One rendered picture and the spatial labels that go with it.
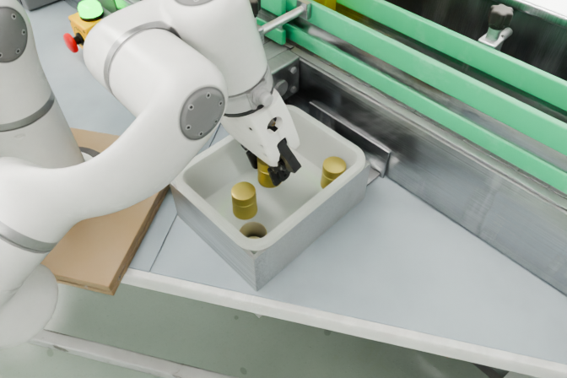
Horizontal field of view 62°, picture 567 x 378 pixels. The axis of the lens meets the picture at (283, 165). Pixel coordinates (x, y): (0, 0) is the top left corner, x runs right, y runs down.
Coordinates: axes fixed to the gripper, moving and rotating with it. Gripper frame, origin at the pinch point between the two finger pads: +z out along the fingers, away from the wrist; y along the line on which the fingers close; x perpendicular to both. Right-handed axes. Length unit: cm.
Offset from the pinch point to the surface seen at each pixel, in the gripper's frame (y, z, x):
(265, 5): 17.7, -5.5, -17.7
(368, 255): -15.8, 9.7, -1.2
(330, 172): -5.4, 4.4, -5.6
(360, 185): -9.0, 6.9, -7.8
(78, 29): 54, 3, 2
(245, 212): -0.9, 3.8, 6.6
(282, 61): 11.1, -0.9, -13.7
